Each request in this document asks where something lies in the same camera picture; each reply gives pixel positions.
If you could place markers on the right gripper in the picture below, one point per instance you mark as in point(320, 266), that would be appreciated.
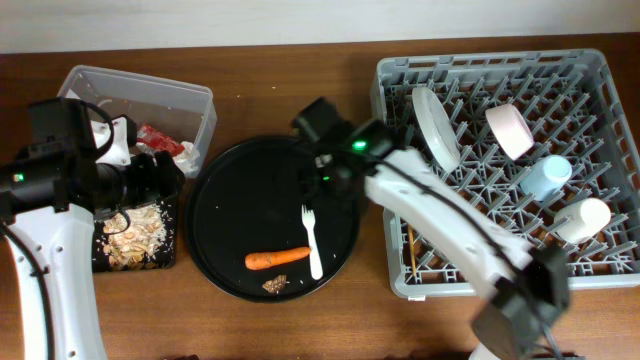
point(319, 188)

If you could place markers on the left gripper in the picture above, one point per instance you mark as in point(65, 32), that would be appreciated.
point(151, 189)

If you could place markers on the red snack wrapper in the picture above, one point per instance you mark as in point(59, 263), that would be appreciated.
point(151, 140)

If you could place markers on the white napkin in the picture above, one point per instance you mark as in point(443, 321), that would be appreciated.
point(188, 160)

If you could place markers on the white plastic fork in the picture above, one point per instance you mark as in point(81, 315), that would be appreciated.
point(309, 222)

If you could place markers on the rice and peanut shells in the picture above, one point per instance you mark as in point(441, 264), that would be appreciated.
point(133, 239)

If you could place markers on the wooden chopstick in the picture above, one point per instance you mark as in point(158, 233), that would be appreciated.
point(411, 242)

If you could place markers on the grey plate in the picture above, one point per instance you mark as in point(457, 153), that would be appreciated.
point(436, 128)

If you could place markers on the orange carrot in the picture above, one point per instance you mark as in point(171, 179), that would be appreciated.
point(266, 260)

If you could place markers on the brown food scrap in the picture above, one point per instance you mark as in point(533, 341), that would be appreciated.
point(275, 285)

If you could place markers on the pink bowl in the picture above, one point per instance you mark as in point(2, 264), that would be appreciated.
point(510, 130)

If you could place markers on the blue cup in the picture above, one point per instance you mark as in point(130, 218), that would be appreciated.
point(547, 176)

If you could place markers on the cream paper cup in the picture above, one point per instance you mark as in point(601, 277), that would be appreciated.
point(585, 219)

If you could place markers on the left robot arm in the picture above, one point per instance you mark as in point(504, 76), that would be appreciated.
point(48, 208)

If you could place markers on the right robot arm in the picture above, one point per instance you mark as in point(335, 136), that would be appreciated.
point(525, 289)

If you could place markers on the grey dishwasher rack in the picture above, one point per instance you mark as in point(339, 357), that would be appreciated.
point(569, 101)

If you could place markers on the black rectangular tray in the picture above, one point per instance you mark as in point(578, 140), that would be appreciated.
point(164, 257)

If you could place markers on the clear plastic bin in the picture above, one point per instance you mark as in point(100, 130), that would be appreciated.
point(182, 111)

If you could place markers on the round black tray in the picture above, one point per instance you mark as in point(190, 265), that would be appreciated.
point(248, 200)

